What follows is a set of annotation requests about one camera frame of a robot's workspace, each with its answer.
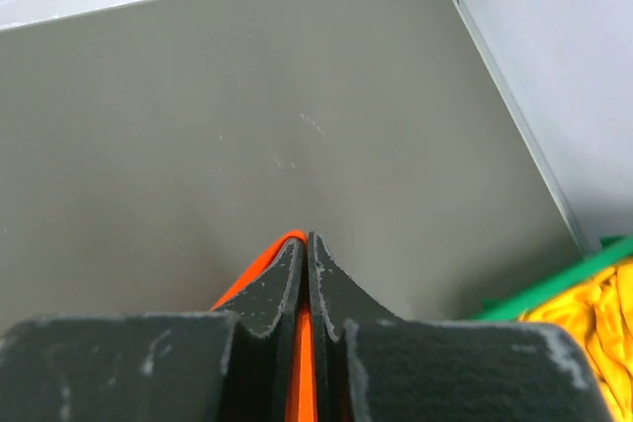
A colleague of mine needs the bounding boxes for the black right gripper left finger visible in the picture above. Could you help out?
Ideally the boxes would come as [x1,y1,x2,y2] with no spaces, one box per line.
[1,237,304,421]

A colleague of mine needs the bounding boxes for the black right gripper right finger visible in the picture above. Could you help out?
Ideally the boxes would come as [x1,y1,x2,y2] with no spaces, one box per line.
[307,233,611,421]

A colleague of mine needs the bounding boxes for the orange t shirt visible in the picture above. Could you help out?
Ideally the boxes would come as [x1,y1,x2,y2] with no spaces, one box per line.
[212,230,317,421]

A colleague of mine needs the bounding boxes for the yellow t shirt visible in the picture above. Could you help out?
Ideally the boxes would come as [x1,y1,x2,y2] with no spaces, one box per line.
[519,257,632,421]

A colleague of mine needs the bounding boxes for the green plastic bin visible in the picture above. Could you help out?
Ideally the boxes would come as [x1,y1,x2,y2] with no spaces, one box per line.
[470,236,632,321]

